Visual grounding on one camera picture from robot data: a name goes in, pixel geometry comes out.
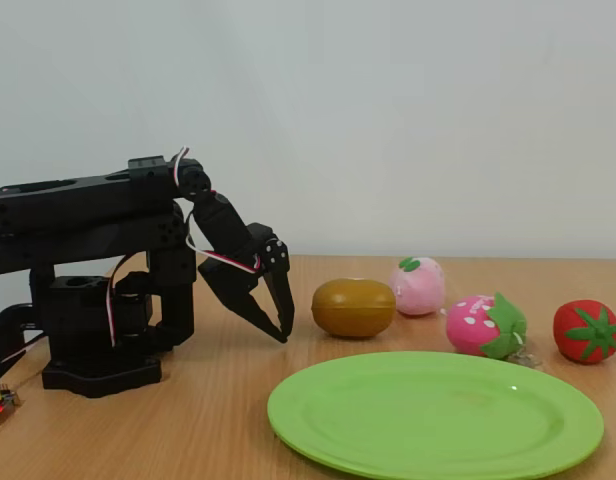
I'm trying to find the pink plush peach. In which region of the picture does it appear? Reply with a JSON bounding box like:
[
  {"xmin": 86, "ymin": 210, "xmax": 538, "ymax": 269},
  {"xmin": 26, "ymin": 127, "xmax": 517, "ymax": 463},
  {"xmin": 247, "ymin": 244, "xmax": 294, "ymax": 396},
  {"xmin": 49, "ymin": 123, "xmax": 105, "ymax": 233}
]
[{"xmin": 387, "ymin": 256, "xmax": 447, "ymax": 316}]

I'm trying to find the green oval plate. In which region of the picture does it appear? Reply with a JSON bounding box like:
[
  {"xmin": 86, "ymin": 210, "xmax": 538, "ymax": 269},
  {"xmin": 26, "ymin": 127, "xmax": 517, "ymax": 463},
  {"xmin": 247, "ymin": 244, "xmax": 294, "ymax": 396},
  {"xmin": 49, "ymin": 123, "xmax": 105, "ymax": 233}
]
[{"xmin": 266, "ymin": 351, "xmax": 605, "ymax": 480}]

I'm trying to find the brown kiwi toy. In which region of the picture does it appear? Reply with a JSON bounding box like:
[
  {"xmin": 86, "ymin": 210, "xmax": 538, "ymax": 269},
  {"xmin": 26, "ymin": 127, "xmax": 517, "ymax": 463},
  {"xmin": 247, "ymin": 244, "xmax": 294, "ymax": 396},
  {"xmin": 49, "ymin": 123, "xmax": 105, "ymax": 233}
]
[{"xmin": 311, "ymin": 278, "xmax": 397, "ymax": 339}]

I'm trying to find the pink plush strawberry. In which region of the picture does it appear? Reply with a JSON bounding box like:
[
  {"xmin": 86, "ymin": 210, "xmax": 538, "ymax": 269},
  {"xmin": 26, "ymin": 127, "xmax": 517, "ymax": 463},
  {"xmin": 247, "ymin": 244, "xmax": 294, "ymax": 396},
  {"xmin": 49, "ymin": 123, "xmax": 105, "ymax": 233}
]
[{"xmin": 446, "ymin": 292, "xmax": 528, "ymax": 361}]

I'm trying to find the black table clamp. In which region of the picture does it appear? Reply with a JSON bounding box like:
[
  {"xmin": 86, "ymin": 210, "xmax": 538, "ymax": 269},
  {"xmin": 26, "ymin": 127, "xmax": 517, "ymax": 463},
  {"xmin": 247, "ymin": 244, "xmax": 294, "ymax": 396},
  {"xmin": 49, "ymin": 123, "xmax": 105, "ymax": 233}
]
[{"xmin": 0, "ymin": 302, "xmax": 45, "ymax": 372}]

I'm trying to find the small controller circuit board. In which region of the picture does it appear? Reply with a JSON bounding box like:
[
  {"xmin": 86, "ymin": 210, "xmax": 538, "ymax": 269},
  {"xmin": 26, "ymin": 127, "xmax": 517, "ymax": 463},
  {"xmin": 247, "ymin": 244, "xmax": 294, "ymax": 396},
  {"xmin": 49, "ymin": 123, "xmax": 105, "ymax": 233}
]
[{"xmin": 0, "ymin": 383, "xmax": 22, "ymax": 429}]

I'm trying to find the red plush tomato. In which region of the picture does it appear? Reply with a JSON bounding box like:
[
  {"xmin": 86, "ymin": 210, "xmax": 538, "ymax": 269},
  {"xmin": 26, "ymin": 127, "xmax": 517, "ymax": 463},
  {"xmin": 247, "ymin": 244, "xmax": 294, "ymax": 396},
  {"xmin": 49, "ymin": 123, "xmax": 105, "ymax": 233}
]
[{"xmin": 552, "ymin": 298, "xmax": 616, "ymax": 365}]

